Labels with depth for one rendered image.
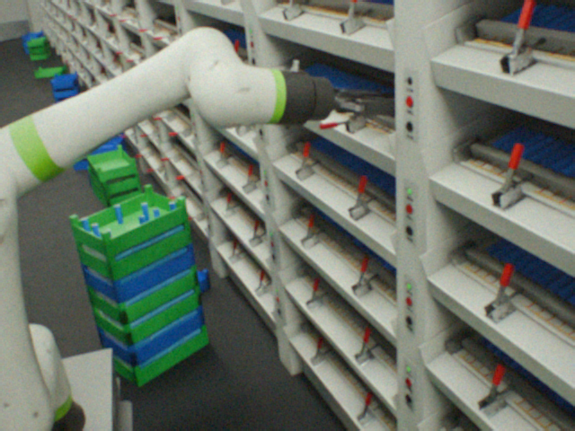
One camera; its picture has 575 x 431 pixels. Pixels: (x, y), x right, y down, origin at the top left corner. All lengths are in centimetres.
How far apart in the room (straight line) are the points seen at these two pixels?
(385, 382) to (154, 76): 86
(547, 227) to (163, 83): 64
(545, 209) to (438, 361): 44
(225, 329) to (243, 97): 144
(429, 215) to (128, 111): 54
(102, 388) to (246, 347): 78
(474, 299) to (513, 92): 37
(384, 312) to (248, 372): 82
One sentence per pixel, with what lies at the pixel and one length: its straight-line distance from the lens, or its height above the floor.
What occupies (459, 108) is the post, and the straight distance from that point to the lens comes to 109.
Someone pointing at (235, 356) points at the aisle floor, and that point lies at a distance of 221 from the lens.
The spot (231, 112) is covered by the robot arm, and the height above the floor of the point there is 106.
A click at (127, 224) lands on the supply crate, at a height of 48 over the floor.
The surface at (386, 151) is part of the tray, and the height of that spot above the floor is 92.
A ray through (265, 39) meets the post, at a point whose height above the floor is 105.
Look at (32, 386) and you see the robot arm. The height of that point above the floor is 64.
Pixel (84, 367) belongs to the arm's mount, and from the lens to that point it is 166.
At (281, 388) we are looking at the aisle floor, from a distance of 206.
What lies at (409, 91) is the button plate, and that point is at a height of 106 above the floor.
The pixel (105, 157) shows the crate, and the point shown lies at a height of 19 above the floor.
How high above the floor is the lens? 134
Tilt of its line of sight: 25 degrees down
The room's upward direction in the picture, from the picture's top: 6 degrees counter-clockwise
